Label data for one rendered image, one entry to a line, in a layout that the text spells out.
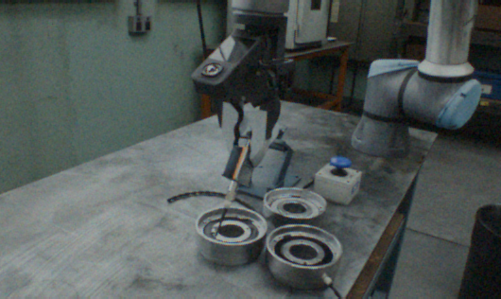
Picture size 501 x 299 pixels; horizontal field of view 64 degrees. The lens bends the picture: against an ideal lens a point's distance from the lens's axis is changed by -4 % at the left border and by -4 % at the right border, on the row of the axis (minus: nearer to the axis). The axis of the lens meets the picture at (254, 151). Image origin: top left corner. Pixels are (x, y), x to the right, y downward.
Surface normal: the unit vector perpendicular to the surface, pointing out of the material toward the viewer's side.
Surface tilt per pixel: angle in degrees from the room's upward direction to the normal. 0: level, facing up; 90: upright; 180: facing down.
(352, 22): 90
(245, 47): 29
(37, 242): 0
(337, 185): 90
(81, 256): 0
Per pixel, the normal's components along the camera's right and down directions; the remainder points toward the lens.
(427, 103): -0.79, 0.35
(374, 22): -0.51, 0.28
